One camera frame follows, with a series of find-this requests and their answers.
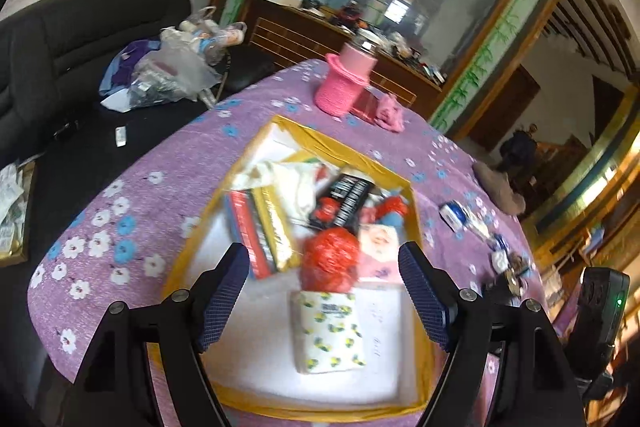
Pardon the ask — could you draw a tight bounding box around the dark coat on banister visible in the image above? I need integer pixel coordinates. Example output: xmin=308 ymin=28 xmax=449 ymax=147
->
xmin=500 ymin=124 xmax=538 ymax=172

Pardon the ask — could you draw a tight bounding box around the white tissue packet yellow print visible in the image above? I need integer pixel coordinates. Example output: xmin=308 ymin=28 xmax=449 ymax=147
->
xmin=289 ymin=289 xmax=368 ymax=375

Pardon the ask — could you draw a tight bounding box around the black gold patterned packet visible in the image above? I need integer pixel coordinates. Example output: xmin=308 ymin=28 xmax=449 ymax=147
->
xmin=308 ymin=173 xmax=377 ymax=233

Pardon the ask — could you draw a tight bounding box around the red packet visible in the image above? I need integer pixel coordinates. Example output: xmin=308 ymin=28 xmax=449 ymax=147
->
xmin=350 ymin=91 xmax=383 ymax=122

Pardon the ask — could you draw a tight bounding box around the pink white packet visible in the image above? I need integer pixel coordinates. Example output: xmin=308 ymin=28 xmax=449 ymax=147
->
xmin=357 ymin=222 xmax=401 ymax=280

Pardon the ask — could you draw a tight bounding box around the wooden door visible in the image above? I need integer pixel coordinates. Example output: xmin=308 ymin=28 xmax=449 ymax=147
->
xmin=470 ymin=66 xmax=542 ymax=152

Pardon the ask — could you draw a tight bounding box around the jar in pink crochet cover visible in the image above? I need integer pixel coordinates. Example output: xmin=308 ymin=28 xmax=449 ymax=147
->
xmin=314 ymin=34 xmax=386 ymax=115

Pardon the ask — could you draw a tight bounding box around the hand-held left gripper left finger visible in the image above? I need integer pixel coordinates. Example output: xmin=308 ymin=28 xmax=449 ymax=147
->
xmin=72 ymin=242 xmax=251 ymax=427

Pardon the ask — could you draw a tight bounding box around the wooden counter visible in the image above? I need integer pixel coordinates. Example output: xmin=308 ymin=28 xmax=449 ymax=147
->
xmin=245 ymin=0 xmax=446 ymax=108

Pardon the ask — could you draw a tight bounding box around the bamboo wall decal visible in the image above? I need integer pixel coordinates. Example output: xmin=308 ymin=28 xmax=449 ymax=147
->
xmin=430 ymin=0 xmax=556 ymax=132

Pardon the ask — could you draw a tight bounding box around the red and yellow book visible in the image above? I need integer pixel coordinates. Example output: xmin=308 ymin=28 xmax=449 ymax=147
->
xmin=225 ymin=184 xmax=303 ymax=280

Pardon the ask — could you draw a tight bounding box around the large red plastic bag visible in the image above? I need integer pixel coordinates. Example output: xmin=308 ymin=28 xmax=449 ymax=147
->
xmin=300 ymin=227 xmax=362 ymax=295

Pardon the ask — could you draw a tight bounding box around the purple floral tablecloth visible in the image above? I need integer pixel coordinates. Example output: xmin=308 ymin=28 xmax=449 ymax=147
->
xmin=27 ymin=57 xmax=551 ymax=427

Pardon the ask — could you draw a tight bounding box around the pink cloth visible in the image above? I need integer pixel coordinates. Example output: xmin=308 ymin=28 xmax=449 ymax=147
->
xmin=375 ymin=94 xmax=406 ymax=132

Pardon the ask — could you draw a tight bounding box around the white box with yellow tape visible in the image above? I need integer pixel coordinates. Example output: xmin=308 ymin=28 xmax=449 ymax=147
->
xmin=160 ymin=114 xmax=436 ymax=425

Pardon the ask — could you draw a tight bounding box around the clear plastic bag with items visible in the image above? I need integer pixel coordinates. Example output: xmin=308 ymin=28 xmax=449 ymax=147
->
xmin=127 ymin=42 xmax=223 ymax=108

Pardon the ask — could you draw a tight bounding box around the white cloth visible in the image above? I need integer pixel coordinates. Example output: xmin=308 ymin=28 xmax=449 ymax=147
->
xmin=235 ymin=159 xmax=321 ymax=218

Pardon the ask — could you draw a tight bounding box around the plastic bag with bottles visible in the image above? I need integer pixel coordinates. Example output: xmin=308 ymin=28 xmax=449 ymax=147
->
xmin=160 ymin=6 xmax=248 ymax=62

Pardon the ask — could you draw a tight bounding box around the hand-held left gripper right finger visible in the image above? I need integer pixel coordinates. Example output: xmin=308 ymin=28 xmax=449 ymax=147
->
xmin=397 ymin=241 xmax=586 ymax=427

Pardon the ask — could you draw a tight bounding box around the black sofa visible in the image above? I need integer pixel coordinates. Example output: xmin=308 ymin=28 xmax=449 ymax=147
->
xmin=0 ymin=0 xmax=281 ymax=258

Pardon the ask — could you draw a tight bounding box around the clutter on counter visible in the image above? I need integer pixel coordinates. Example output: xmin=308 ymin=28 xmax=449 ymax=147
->
xmin=250 ymin=0 xmax=446 ymax=82

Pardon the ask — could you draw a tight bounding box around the purple blue cloth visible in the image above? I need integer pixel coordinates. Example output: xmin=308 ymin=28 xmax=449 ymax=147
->
xmin=99 ymin=39 xmax=156 ymax=98

